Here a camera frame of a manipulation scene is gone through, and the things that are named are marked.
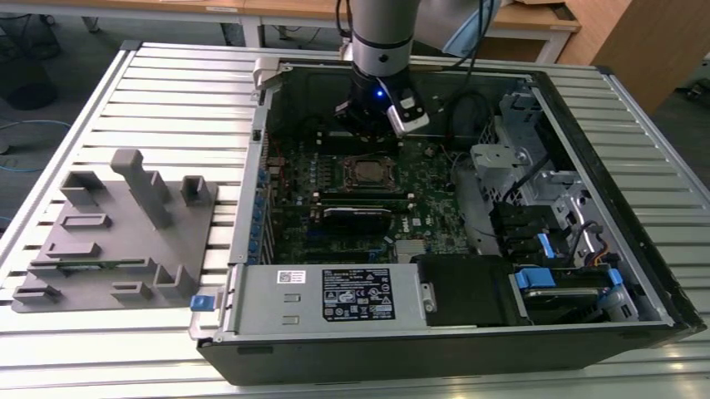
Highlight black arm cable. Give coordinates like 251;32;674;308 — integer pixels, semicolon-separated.
435;0;493;138

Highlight grey power supply unit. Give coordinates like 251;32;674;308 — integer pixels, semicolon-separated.
219;264;433;333

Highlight wooden desk white frame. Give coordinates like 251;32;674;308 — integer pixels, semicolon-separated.
243;0;582;63
0;0;249;34

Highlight green RAM stick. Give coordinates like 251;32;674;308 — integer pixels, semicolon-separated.
30;258;147;271
319;198;417;209

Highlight black PC case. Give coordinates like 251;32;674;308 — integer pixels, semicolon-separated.
187;56;709;387

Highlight black wire basket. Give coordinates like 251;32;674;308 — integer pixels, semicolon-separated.
0;12;63;62

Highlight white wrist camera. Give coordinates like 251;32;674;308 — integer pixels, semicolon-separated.
386;96;431;136

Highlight black plastic shroud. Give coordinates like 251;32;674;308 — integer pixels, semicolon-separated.
414;254;533;328

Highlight black office chair base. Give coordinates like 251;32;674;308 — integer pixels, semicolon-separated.
685;76;710;101

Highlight silver topped CPU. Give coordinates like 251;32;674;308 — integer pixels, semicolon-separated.
354;160;389;180

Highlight blue floor cable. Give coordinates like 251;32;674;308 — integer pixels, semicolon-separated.
0;119;72;174

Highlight grey case handle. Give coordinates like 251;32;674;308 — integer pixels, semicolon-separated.
251;57;286;91

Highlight wooden cabinet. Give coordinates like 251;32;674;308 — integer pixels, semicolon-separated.
554;0;710;116

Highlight hard disk blue carrier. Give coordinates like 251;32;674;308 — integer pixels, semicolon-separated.
510;268;626;325

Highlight silver chipset heat sink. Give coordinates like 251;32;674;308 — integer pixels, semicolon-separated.
395;239;430;256

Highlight CPU socket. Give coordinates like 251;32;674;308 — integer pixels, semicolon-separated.
341;154;402;193

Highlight grey parts rack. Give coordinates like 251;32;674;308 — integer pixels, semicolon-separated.
10;148;220;313

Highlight silver disk bay bracket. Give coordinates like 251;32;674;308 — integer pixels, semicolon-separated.
470;143;530;171

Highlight green motherboard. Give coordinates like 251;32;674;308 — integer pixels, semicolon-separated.
261;124;487;267

